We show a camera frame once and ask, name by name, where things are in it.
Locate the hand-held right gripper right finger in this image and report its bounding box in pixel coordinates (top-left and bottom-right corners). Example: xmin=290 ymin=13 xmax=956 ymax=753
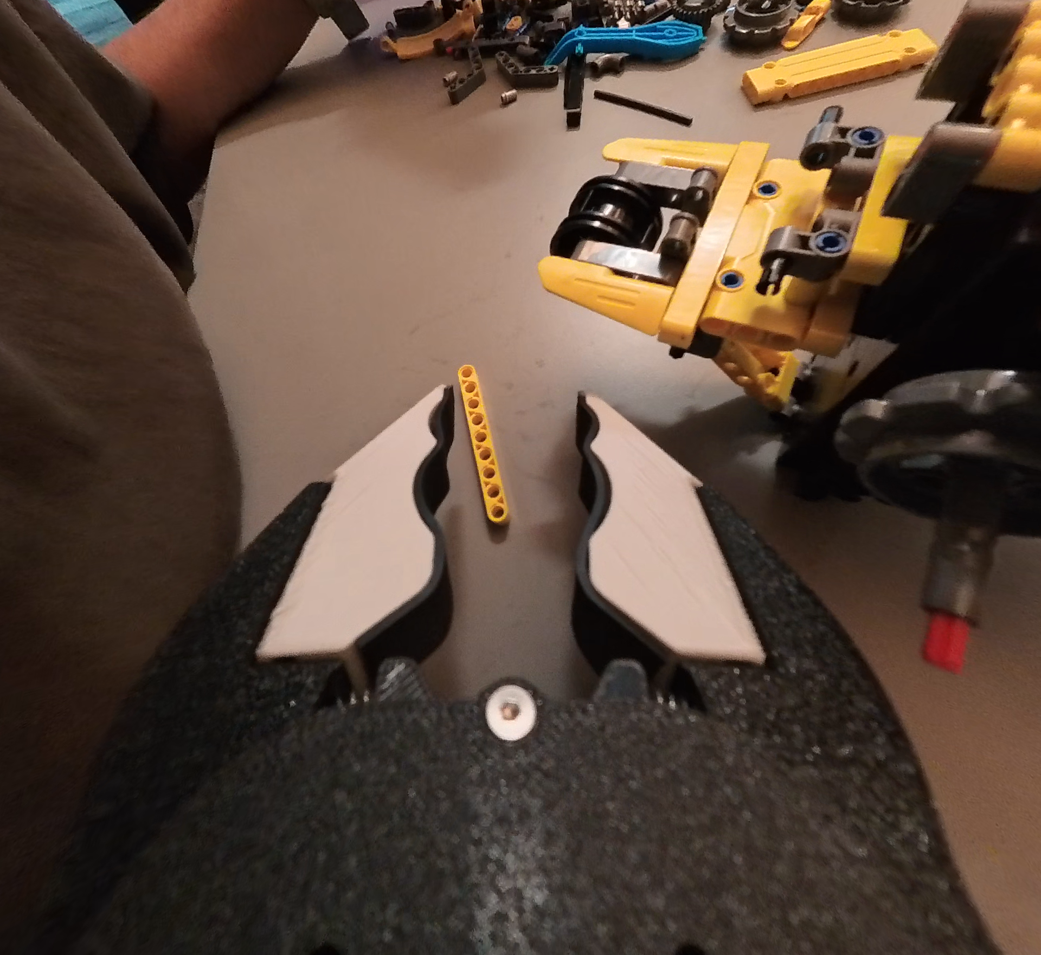
xmin=571 ymin=391 xmax=766 ymax=700

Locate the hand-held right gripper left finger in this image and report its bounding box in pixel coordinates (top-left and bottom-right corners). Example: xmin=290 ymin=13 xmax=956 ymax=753
xmin=255 ymin=384 xmax=455 ymax=700

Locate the yellow perforated toy beam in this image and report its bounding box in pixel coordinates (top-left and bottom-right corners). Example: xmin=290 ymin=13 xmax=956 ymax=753
xmin=456 ymin=364 xmax=512 ymax=527

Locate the person's left forearm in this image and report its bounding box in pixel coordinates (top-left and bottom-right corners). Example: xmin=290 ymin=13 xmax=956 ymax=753
xmin=101 ymin=0 xmax=326 ymax=159

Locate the blue plastic curved part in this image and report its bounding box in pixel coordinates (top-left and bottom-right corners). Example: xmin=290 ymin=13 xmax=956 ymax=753
xmin=543 ymin=20 xmax=705 ymax=68

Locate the thin black rod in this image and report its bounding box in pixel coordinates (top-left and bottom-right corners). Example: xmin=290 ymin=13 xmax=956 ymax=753
xmin=594 ymin=89 xmax=694 ymax=127

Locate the yellow brick-built vehicle model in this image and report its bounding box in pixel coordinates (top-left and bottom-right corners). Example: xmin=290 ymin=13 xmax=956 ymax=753
xmin=538 ymin=0 xmax=1041 ymax=675

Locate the person's olive clothing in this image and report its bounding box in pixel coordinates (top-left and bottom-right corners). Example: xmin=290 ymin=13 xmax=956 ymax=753
xmin=0 ymin=0 xmax=269 ymax=924

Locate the small yellow panel piece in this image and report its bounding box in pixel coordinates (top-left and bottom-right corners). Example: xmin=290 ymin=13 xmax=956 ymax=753
xmin=781 ymin=0 xmax=832 ymax=49

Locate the long yellow ribbed panel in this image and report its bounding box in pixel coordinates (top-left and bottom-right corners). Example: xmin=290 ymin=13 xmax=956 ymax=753
xmin=742 ymin=28 xmax=939 ymax=106

